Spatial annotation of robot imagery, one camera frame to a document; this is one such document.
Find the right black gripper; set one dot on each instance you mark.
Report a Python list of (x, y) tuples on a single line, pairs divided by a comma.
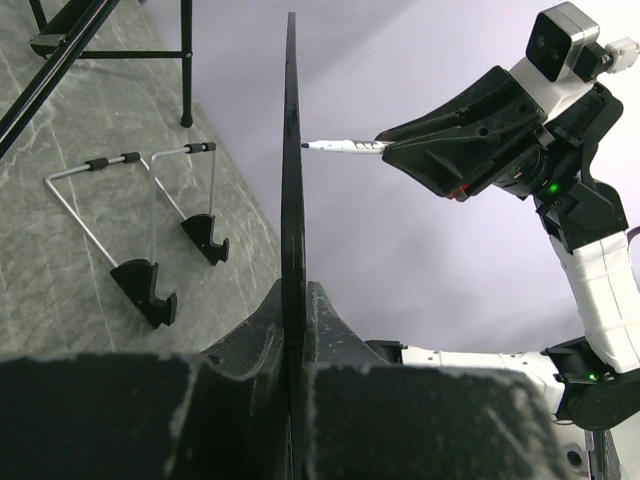
[(489, 134)]

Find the black perforated music stand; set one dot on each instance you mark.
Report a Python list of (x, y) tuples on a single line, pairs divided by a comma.
[(63, 39)]

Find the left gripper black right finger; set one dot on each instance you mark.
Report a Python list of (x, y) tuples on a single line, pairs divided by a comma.
[(367, 419)]

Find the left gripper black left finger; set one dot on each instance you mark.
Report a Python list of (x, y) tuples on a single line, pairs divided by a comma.
[(217, 414)]

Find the white blue whiteboard marker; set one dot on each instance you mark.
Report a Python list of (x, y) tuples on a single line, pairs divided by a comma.
[(347, 146)]

